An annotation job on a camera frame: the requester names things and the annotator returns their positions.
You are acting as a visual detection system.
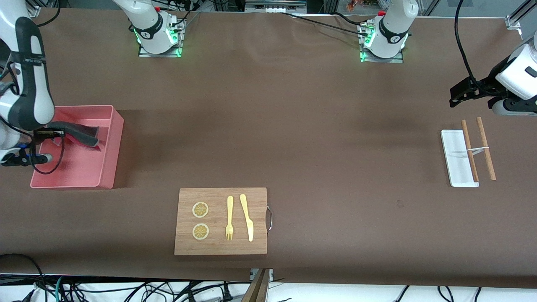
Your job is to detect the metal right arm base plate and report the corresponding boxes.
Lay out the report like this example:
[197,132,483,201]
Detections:
[138,19,182,58]

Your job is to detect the yellow fork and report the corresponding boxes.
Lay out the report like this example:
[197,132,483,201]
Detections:
[225,196,234,241]

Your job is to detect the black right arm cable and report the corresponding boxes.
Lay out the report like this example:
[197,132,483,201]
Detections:
[29,130,66,175]

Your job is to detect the silver frame rail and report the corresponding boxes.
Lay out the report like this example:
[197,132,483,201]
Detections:
[245,0,307,13]

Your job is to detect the thick black floor cable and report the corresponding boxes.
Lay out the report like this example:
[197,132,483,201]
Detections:
[0,253,45,290]

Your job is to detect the pink plastic bin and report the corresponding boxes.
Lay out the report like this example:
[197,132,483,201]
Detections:
[30,105,125,190]

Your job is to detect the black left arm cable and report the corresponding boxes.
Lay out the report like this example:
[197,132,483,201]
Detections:
[455,0,480,83]

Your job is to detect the yellow knife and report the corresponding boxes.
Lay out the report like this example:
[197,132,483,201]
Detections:
[240,194,255,242]

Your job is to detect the wooden cutting board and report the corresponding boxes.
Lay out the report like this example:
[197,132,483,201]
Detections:
[174,187,273,256]

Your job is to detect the wooden plank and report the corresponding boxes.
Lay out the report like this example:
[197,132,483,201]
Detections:
[241,268,271,302]

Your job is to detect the white rectangular tray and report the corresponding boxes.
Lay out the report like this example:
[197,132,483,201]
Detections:
[441,130,480,187]

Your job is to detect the wooden chopstick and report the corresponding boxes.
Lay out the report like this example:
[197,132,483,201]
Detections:
[476,117,497,181]
[461,120,479,182]

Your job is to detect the grey and red cloth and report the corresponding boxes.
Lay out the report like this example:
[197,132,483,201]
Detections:
[50,121,102,151]

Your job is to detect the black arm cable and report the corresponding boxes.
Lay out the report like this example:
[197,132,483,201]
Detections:
[455,0,480,83]
[29,130,66,175]

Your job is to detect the black cable on table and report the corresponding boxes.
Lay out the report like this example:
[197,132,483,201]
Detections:
[279,12,370,36]

